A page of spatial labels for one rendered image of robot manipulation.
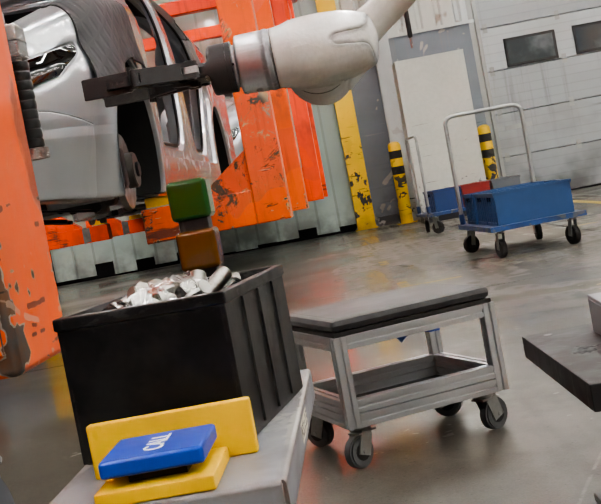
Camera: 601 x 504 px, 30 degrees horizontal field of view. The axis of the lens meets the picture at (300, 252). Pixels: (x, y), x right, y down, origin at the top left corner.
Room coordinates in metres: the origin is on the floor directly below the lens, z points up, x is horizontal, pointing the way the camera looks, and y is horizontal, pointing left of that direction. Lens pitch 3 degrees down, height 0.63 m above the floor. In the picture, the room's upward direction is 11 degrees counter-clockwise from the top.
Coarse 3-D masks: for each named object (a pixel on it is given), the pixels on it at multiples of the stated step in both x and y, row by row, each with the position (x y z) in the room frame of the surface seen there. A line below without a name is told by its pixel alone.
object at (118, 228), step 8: (136, 216) 13.30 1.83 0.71; (88, 224) 13.32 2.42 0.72; (112, 224) 13.30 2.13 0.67; (120, 224) 13.30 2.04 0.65; (128, 224) 13.29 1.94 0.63; (136, 224) 13.28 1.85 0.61; (112, 232) 13.30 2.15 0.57; (120, 232) 13.30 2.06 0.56; (128, 232) 13.29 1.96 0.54; (136, 232) 13.29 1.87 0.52
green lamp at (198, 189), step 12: (192, 180) 1.10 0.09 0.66; (204, 180) 1.10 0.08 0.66; (168, 192) 1.10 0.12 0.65; (180, 192) 1.09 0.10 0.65; (192, 192) 1.09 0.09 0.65; (204, 192) 1.09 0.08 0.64; (180, 204) 1.10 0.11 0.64; (192, 204) 1.09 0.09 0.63; (204, 204) 1.09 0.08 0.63; (180, 216) 1.10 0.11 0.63; (192, 216) 1.10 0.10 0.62; (204, 216) 1.10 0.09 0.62
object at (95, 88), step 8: (88, 80) 1.61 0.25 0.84; (96, 80) 1.61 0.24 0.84; (104, 80) 1.61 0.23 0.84; (88, 88) 1.61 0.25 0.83; (96, 88) 1.61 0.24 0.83; (104, 88) 1.61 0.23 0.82; (128, 88) 1.60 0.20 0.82; (88, 96) 1.61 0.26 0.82; (96, 96) 1.61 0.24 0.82; (104, 96) 1.61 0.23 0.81
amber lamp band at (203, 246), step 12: (204, 228) 1.10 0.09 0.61; (216, 228) 1.12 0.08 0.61; (180, 240) 1.10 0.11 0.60; (192, 240) 1.09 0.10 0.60; (204, 240) 1.09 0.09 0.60; (216, 240) 1.10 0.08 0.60; (180, 252) 1.10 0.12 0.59; (192, 252) 1.09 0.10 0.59; (204, 252) 1.09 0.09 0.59; (216, 252) 1.09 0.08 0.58; (192, 264) 1.10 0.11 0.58; (204, 264) 1.09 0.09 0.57; (216, 264) 1.09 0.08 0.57
